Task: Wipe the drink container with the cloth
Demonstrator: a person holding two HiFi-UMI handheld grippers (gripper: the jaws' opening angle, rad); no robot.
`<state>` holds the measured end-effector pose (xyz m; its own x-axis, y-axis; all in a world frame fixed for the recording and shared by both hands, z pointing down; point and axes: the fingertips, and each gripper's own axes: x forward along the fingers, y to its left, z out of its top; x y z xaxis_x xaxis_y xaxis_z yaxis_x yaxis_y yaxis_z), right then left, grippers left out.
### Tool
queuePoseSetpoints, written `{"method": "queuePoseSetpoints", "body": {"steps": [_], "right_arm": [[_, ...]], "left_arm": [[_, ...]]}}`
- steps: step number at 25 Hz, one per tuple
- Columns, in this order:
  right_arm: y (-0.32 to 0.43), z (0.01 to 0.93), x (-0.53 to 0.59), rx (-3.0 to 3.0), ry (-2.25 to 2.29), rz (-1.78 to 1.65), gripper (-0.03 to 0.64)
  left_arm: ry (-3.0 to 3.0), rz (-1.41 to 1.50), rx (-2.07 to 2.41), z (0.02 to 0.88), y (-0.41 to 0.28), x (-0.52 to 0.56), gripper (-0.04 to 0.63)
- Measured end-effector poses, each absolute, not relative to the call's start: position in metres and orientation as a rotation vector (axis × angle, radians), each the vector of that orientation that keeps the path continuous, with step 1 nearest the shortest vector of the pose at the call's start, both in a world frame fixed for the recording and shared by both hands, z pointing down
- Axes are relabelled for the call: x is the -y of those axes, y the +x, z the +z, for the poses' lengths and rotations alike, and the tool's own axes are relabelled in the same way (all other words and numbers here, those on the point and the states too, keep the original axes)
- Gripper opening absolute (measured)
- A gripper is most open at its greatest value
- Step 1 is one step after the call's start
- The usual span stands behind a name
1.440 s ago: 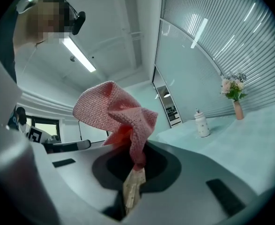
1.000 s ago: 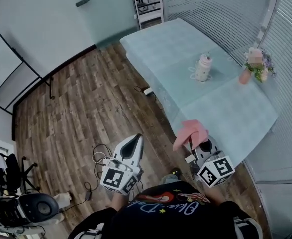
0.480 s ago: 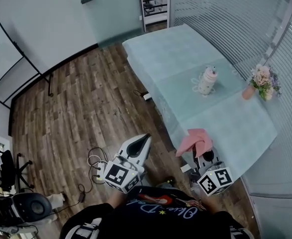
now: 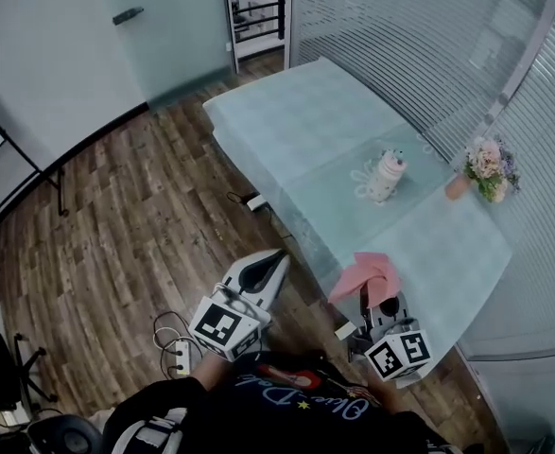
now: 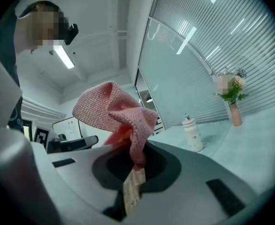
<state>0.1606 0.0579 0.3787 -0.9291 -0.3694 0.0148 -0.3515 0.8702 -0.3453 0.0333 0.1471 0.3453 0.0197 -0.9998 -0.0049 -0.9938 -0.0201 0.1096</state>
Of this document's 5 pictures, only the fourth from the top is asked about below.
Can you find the person's right forearm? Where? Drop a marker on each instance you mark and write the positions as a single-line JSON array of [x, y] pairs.
[[385, 393]]

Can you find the person's black printed shirt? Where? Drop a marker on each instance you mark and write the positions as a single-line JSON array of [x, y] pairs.
[[282, 424]]

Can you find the black round chair seat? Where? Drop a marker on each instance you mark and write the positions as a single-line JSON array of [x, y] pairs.
[[64, 435]]

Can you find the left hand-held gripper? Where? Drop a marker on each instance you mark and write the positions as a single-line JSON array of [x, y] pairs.
[[220, 329]]

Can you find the small white box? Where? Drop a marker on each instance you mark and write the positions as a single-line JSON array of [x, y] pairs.
[[343, 330]]

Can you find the person's left forearm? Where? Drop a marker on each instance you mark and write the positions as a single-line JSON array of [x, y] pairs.
[[215, 371]]

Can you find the pastel artificial flower bouquet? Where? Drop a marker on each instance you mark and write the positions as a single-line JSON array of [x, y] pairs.
[[487, 163]]

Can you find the pink vase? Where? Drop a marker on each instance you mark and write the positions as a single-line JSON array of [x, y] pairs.
[[456, 188]]

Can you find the black office chair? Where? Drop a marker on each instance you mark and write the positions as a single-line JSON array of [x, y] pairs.
[[3, 371]]

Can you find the sheer embroidered table runner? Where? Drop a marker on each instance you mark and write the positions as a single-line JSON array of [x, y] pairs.
[[334, 215]]

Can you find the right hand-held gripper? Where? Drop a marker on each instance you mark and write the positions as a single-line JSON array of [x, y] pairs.
[[400, 355]]

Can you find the white power strip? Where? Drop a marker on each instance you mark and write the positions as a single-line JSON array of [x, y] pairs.
[[256, 202], [182, 357]]

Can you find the black metal railing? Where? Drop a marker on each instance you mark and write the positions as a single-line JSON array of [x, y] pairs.
[[258, 12]]

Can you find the pink cloth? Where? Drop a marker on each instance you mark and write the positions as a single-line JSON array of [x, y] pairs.
[[367, 272]]

